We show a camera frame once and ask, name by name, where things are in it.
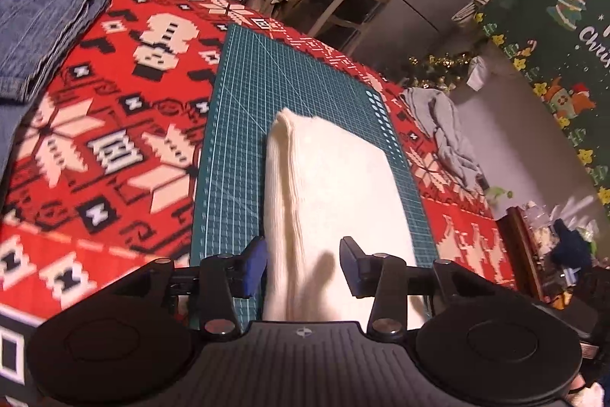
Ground wooden nightstand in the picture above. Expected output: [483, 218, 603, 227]
[498, 207, 549, 303]

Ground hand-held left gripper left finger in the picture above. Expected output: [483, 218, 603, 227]
[117, 236, 268, 338]

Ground blue knit hat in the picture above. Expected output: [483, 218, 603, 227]
[550, 219, 594, 274]

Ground red patterned blanket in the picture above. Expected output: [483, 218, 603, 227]
[0, 0, 518, 407]

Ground cream knit sweater vest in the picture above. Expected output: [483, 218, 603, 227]
[262, 106, 427, 324]

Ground white hanging cloth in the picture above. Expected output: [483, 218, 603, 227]
[466, 56, 489, 92]

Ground small christmas tree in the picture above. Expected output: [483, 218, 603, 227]
[405, 51, 475, 90]

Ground grey garment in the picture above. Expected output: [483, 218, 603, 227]
[399, 87, 487, 193]

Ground green cutting mat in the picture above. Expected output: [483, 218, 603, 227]
[188, 23, 439, 331]

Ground blue jeans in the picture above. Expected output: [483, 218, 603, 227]
[0, 0, 114, 193]

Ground green christmas wall hanging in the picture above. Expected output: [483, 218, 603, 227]
[474, 0, 610, 217]

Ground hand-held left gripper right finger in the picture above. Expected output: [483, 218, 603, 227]
[339, 236, 496, 338]

